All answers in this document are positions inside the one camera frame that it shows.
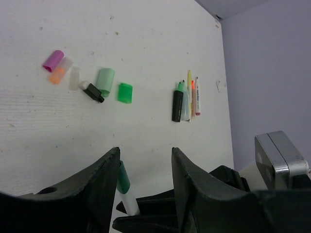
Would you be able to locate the purple white marker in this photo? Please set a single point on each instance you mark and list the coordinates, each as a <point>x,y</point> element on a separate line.
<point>197,95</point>

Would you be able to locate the pale green highlighter cap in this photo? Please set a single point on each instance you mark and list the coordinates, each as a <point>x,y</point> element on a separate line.
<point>105,80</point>

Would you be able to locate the pale green highlighter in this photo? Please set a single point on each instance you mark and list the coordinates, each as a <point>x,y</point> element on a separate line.
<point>185,114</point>

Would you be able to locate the purple marker cap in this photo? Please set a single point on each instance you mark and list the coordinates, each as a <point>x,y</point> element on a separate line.
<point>53,60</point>

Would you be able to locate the orange highlighter pen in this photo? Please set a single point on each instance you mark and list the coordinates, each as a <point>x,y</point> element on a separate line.
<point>193,99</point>

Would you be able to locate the bright green highlighter cap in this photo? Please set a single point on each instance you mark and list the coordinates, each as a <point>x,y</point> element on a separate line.
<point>125,93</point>

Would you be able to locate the yellow highlighter pen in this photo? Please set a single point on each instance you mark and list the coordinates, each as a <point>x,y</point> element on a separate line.
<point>189,85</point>

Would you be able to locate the green black highlighter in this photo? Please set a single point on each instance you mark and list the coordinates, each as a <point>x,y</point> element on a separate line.
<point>177,103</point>

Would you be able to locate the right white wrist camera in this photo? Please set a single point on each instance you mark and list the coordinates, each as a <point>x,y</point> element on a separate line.
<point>278,165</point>

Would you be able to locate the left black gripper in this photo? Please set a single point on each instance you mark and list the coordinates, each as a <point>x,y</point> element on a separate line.
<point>199,203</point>

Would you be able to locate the green cap white marker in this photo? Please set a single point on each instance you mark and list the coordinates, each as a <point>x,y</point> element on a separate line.
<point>126,193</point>

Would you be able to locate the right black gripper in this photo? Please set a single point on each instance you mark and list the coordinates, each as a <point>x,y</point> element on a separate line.
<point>230,177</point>

